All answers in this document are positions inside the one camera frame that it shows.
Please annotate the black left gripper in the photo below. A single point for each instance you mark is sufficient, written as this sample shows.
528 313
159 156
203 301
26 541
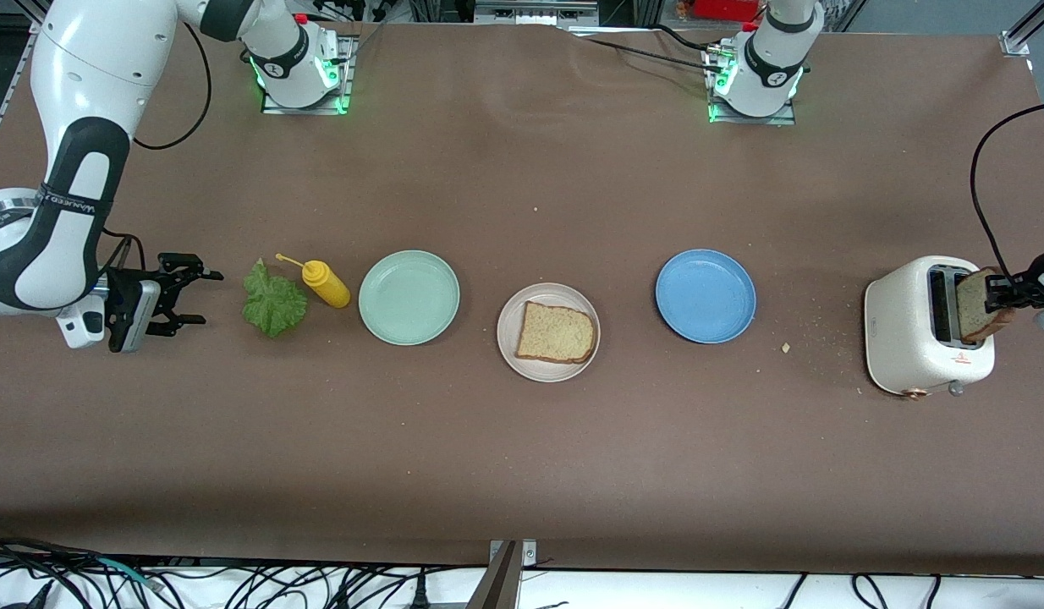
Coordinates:
1028 291

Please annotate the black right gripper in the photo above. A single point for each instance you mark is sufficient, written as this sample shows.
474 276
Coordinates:
124 292

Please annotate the brown bread slice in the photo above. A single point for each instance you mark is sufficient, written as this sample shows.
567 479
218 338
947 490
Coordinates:
556 331
972 309

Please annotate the yellow squeeze sauce bottle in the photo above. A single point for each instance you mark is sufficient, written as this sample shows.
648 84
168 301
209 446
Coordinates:
327 286

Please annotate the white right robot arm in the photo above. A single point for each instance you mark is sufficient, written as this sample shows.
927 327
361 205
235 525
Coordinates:
90 76

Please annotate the mint green plate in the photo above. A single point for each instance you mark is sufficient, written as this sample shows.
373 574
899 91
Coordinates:
409 298

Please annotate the blue plate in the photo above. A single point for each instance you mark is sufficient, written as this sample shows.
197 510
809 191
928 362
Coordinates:
706 296

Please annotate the beige plate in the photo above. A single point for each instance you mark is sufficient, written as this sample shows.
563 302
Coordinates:
509 334

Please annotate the green lettuce leaf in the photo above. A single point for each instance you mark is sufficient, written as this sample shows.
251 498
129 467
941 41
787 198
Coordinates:
274 303

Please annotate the white two-slot toaster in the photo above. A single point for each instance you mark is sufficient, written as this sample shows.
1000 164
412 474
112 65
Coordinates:
903 338

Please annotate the red box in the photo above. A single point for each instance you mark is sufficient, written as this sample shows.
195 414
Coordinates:
725 8

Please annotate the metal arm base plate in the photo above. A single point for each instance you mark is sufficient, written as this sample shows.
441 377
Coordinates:
750 120
306 106

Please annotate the aluminium frame profile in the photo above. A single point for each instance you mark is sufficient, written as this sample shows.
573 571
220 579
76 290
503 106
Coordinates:
16 85
1025 30

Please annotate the dark frame bar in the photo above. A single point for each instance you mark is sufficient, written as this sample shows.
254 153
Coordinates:
498 584

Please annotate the metal corner bracket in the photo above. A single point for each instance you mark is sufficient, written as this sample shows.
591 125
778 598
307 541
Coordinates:
529 551

